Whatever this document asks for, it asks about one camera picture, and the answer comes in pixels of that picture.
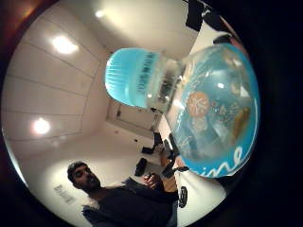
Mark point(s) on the clear bottle with blue label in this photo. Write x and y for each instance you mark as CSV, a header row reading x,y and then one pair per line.
x,y
214,113

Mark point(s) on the black hanging ceiling fixture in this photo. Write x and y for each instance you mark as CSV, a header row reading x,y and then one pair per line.
x,y
194,15

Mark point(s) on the black office chair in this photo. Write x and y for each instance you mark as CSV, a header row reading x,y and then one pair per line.
x,y
156,140
140,167

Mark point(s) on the round ceiling lamp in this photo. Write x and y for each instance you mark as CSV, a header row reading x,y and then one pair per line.
x,y
99,13
64,44
41,126

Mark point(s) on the wooden desk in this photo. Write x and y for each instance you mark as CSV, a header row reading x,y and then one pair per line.
x,y
164,157

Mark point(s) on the black oval object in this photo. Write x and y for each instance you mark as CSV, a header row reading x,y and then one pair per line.
x,y
182,197

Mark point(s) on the the person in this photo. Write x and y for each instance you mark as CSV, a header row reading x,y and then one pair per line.
x,y
132,205

